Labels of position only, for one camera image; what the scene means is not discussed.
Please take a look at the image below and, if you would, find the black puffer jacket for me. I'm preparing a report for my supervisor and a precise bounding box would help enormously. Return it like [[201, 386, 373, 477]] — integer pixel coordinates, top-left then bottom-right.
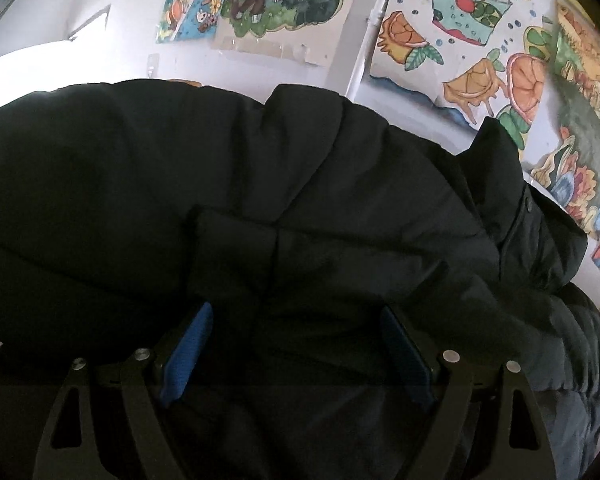
[[0, 80, 600, 479]]

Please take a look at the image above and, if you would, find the autumn landscape drawing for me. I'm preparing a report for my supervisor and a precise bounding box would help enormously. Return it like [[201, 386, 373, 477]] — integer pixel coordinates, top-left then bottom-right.
[[531, 2, 600, 270]]

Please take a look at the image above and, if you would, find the bright window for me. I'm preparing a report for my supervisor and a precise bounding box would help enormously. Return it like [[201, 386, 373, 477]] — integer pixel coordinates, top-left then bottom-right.
[[0, 40, 156, 107]]

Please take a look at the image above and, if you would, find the orange juice drawing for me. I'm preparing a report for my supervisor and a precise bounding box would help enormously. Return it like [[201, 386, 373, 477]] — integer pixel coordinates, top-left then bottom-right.
[[370, 0, 555, 148]]

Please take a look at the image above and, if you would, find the mermaid girl drawing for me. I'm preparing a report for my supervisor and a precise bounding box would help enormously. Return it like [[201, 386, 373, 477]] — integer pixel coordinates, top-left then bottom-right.
[[156, 0, 223, 44]]

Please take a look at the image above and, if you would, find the white wall pipe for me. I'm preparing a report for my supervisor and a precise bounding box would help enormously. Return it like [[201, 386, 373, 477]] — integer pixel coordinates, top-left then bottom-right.
[[344, 0, 388, 101]]

